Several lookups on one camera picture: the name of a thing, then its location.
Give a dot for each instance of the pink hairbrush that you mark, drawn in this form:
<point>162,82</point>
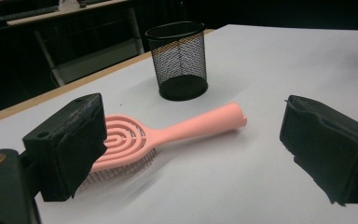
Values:
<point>192,126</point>

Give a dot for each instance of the black mesh pen holder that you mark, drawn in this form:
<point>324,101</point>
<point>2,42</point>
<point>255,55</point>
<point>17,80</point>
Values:
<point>183,87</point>

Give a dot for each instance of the white table sheet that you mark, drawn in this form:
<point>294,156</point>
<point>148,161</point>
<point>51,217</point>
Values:
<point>261,62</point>

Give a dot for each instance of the grey metal frame table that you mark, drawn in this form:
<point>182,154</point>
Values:
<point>99,59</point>

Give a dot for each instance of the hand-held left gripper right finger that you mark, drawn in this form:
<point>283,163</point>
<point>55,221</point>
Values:
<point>329,149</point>

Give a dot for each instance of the wooden table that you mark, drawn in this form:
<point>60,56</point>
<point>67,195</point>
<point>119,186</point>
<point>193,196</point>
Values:
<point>74,85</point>

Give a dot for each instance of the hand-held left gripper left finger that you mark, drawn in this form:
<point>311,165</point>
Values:
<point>65,146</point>

